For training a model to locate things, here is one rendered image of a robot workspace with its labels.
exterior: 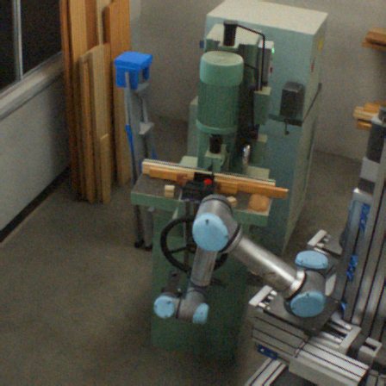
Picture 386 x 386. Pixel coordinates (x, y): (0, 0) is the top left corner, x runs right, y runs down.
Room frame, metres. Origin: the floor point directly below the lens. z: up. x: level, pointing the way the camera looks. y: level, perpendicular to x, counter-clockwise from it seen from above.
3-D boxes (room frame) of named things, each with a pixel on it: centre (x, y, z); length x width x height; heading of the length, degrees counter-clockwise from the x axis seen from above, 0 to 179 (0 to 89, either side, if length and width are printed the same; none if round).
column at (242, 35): (2.91, -0.13, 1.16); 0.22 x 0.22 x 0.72; 79
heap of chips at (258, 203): (2.50, -0.28, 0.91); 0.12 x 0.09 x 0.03; 169
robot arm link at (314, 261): (1.94, -0.44, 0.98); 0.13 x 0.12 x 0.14; 172
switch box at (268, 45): (2.92, -0.28, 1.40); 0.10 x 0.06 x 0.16; 169
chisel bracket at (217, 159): (2.65, -0.09, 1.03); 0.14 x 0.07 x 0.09; 169
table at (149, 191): (2.53, -0.04, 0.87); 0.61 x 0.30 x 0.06; 79
